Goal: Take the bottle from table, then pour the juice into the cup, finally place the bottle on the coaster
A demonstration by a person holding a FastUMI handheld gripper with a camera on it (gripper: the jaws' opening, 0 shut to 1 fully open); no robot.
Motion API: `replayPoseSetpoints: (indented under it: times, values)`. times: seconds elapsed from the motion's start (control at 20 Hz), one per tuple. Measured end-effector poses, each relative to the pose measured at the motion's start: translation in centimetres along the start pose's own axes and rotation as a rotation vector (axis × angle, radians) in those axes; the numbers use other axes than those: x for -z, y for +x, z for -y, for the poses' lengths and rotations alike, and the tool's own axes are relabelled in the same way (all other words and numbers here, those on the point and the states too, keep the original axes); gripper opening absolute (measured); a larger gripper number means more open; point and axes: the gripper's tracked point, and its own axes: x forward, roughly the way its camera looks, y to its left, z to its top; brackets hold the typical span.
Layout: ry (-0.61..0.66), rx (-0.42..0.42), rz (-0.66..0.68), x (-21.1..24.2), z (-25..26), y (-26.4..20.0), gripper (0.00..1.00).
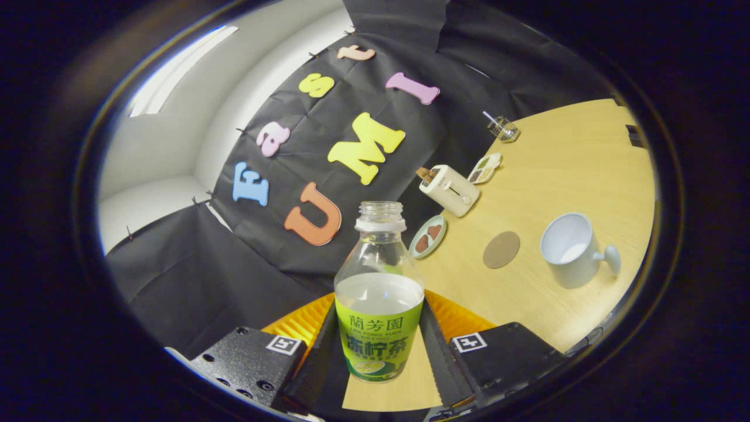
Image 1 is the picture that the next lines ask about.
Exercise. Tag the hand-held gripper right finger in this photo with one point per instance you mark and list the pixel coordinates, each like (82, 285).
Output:
(445, 369)

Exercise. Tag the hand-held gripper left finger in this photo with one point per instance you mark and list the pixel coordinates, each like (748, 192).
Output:
(319, 363)

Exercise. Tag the green label juice bottle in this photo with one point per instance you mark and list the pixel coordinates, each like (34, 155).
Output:
(378, 346)

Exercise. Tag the round brown coaster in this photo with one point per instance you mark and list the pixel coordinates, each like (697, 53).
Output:
(501, 249)

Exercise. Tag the pale blue cup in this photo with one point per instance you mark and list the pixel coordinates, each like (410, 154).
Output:
(577, 264)

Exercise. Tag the pale green plate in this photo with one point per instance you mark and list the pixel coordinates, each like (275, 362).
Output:
(419, 252)

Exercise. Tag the brown food piece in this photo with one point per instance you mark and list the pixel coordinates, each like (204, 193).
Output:
(422, 244)
(435, 231)

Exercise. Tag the white toaster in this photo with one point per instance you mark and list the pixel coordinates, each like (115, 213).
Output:
(451, 190)

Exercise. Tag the brown toast slice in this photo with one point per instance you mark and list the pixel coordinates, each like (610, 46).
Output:
(425, 174)

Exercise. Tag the white divided tray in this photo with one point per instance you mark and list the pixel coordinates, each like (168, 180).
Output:
(484, 169)

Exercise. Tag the wooden table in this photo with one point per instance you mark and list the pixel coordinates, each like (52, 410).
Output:
(556, 176)

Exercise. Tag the white straw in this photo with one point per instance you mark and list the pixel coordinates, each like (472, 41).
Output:
(489, 116)

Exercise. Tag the small black box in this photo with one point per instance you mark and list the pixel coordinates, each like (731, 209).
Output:
(635, 136)

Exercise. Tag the long ceiling light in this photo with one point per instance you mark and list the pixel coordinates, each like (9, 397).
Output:
(176, 73)

